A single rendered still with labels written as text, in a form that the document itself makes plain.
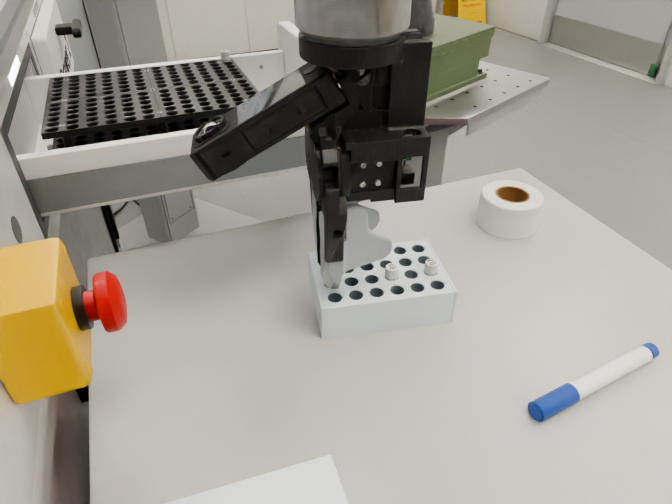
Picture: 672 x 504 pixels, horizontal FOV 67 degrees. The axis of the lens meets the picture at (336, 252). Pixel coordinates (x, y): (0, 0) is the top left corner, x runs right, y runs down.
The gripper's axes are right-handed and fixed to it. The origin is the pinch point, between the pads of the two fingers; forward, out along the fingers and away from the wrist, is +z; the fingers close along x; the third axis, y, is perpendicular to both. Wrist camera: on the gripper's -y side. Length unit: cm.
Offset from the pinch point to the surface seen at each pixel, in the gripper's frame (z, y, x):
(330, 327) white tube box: 3.8, -0.1, -3.3
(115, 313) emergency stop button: -6.6, -14.8, -9.8
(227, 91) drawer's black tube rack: -8.5, -7.1, 23.6
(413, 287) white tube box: 2.1, 8.1, -1.3
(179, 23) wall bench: 49, -40, 324
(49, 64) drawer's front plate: -8, -30, 40
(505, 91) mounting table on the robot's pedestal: 5, 45, 55
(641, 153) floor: 82, 183, 161
